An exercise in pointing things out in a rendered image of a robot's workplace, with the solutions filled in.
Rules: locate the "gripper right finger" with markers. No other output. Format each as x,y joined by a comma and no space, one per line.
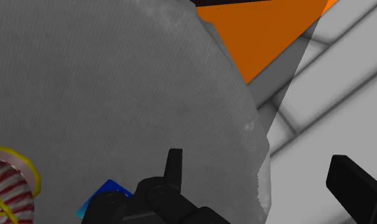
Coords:
356,186

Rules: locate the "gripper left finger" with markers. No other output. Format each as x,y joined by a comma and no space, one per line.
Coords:
173,167

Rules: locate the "blue flat rectangular object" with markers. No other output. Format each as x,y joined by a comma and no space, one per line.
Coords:
109,188

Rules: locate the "orange robot stand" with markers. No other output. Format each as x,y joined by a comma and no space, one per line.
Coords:
256,34

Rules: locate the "red white striped bowl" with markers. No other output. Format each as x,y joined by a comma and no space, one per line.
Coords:
8,189

